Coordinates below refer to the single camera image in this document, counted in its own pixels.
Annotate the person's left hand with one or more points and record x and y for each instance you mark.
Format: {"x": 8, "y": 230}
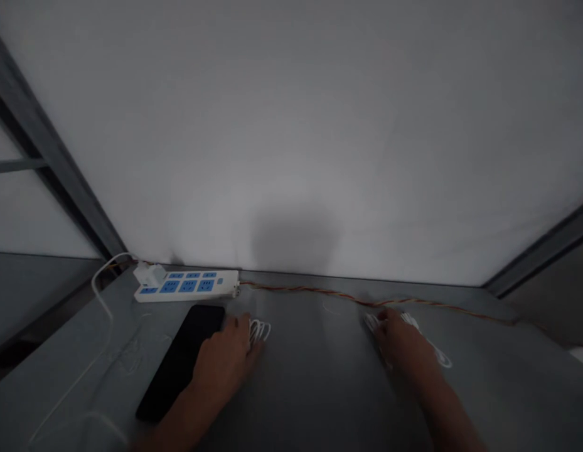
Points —
{"x": 225, "y": 350}

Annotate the white charger plug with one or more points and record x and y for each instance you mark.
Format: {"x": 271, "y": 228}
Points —
{"x": 149, "y": 275}

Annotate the grey metal frame post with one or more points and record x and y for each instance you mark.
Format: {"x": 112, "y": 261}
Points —
{"x": 540, "y": 252}
{"x": 51, "y": 141}

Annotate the person's left fingers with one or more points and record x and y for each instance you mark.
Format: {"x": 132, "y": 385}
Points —
{"x": 239, "y": 322}

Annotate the white power strip blue sockets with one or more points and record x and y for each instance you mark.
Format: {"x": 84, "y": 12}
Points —
{"x": 187, "y": 286}

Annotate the person's right hand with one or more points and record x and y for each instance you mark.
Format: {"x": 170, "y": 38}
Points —
{"x": 402, "y": 334}

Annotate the small white thread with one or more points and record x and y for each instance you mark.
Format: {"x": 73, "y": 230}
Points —
{"x": 327, "y": 308}

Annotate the person's right fingers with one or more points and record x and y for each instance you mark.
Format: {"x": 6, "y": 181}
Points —
{"x": 387, "y": 318}

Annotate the black smartphone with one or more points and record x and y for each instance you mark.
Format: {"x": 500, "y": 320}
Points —
{"x": 185, "y": 358}

